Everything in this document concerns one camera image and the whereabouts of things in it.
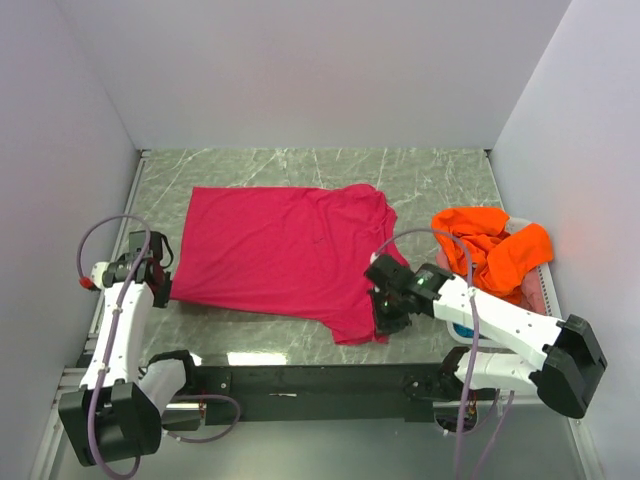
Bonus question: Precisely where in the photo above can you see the magenta t shirt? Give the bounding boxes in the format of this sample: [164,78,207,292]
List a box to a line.
[170,184,397,345]

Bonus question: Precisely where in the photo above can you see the orange t shirt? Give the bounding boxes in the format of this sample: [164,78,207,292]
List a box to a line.
[431,207,554,306]

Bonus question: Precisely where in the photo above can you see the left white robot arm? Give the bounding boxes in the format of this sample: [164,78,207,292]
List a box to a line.
[58,230,200,466]

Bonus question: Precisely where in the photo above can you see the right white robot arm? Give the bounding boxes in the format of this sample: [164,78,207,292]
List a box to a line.
[365,254,608,419]

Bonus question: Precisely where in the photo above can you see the white plastic laundry basket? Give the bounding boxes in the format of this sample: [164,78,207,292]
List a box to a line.
[446,217,562,348]

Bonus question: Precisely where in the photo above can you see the blue t shirt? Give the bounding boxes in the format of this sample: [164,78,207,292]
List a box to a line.
[453,324,474,339]

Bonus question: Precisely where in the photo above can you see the salmon pink t shirt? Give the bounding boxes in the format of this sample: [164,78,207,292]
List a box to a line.
[435,249,549,314]

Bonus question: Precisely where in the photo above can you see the black base beam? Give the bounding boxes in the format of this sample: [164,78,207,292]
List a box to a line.
[186,363,463,422]

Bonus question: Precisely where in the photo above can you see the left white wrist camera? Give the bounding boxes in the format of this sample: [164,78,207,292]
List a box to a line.
[79,261,109,291]

